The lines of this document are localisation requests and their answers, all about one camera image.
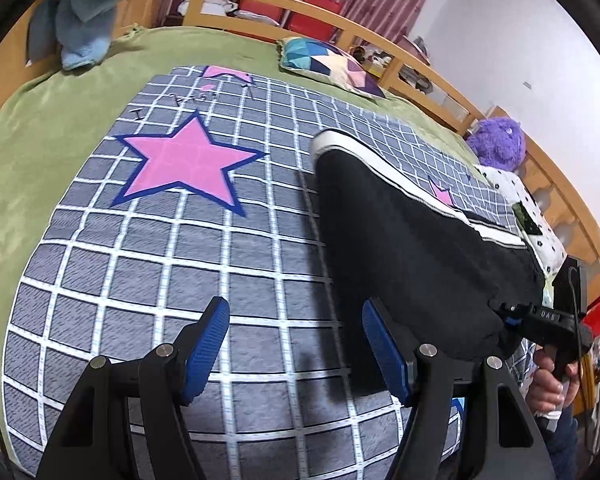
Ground green bed sheet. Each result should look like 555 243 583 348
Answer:
0 25 486 461

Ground wooden bed frame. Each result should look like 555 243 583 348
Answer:
0 0 600 311

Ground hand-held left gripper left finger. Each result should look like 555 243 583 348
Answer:
35 296 231 480

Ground red chair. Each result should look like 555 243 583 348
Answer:
287 0 343 43
240 0 291 26

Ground white flower print pillow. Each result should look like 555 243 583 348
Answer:
480 165 568 281

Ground person's right forearm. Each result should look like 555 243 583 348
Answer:
532 407 581 480

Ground black pants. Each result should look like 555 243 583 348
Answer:
310 129 546 396

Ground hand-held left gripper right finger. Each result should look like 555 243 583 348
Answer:
361 297 556 480

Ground person's right hand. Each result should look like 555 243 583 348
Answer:
530 345 581 417

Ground pile of household clutter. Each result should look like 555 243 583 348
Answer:
352 35 436 93

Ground geometric patterned pillow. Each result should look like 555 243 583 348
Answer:
277 36 388 100

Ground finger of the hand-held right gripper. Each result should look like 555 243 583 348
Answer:
501 301 533 335

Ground purple plush toy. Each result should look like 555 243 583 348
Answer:
466 116 528 173

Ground grey checked star blanket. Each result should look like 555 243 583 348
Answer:
2 65 526 480

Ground dark green cloth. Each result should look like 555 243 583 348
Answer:
512 202 543 236

